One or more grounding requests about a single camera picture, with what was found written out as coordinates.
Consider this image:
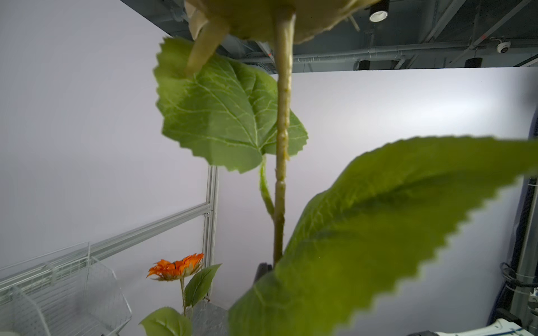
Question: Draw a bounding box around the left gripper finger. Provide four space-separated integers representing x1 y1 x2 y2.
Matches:
253 263 273 284

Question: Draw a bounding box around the orange gerbera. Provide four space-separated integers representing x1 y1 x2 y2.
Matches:
140 253 221 336

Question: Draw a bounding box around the cream gerbera flower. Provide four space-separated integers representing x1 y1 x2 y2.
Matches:
154 1 537 335

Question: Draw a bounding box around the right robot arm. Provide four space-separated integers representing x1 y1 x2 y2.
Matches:
409 319 533 336

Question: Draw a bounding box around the aluminium frame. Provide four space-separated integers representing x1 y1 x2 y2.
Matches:
1 166 219 305

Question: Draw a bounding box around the long white wire basket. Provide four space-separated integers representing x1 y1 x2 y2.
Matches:
1 243 132 336

